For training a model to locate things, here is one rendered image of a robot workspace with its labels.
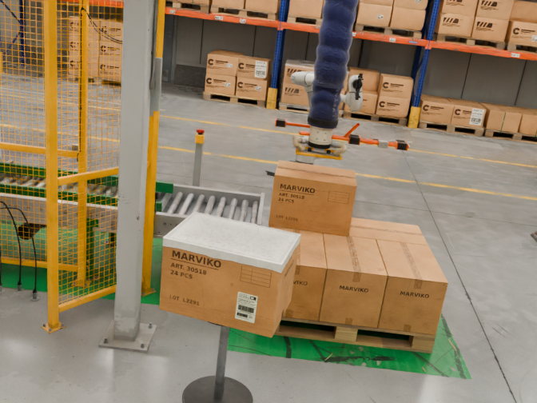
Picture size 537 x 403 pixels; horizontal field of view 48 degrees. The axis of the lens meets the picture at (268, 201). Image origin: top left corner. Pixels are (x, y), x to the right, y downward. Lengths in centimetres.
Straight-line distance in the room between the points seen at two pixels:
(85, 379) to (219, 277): 117
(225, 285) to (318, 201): 163
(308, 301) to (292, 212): 73
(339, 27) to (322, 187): 111
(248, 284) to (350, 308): 134
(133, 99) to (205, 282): 110
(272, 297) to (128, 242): 112
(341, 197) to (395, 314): 91
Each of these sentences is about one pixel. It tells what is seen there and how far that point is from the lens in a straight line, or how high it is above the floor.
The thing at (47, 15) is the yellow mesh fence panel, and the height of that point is 194.
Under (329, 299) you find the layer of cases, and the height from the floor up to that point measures 32.
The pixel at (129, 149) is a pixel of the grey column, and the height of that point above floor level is 127.
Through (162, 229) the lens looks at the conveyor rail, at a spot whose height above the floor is 48.
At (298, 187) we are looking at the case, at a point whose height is 87.
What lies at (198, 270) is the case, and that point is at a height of 89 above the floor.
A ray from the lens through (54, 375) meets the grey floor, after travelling 376.
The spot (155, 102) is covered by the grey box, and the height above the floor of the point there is 152.
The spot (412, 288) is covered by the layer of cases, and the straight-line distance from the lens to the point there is 406.
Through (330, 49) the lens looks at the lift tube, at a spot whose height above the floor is 185.
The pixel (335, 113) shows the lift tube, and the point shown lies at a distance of 433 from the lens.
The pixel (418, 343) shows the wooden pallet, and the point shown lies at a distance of 428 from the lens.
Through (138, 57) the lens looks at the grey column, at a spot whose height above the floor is 179.
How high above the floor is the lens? 223
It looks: 20 degrees down
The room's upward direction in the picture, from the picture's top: 7 degrees clockwise
